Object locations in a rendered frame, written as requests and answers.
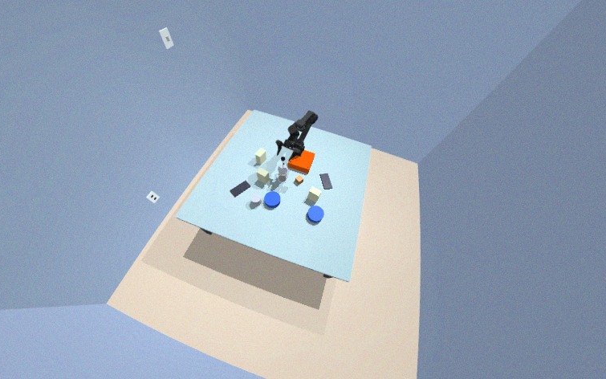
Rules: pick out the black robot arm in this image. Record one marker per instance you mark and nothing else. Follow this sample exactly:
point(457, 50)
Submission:
point(302, 125)

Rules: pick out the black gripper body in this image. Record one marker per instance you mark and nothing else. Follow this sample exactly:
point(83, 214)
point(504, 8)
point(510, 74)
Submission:
point(292, 139)

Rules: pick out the dark grey flat bar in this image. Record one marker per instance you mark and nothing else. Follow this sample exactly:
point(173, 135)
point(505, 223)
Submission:
point(326, 181)
point(240, 188)

